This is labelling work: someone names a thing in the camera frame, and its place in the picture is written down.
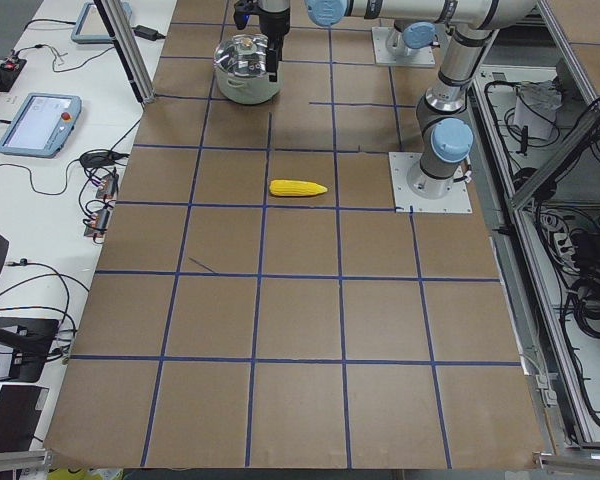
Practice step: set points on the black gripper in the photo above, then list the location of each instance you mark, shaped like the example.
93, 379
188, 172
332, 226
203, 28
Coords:
273, 24

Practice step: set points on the glass pot lid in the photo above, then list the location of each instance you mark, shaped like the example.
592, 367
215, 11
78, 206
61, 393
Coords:
242, 56

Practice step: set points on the yellow corn cob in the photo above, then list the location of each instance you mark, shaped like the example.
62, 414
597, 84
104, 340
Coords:
296, 188

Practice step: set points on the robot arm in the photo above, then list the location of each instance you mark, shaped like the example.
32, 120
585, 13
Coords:
447, 140
407, 42

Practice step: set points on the pale green steel pot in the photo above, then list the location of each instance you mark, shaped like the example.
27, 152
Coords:
247, 91

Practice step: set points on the black power adapter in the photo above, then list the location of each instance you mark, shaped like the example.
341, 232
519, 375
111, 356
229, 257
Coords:
147, 33

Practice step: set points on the far teach pendant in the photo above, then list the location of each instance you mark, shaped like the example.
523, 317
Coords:
89, 27

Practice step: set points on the teach pendant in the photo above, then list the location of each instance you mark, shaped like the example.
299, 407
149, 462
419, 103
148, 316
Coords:
42, 125
89, 27

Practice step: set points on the small usb hub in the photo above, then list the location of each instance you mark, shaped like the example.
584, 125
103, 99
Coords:
108, 187
96, 223

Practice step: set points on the near teach pendant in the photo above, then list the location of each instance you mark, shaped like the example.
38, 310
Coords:
42, 125

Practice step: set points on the black monitor stand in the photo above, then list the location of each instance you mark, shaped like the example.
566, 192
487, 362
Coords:
25, 344

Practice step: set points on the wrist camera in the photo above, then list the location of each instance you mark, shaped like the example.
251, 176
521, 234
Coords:
242, 12

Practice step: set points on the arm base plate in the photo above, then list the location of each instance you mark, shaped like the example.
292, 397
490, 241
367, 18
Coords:
415, 192
390, 50

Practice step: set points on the aluminium frame post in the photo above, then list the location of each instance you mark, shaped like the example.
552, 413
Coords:
120, 32

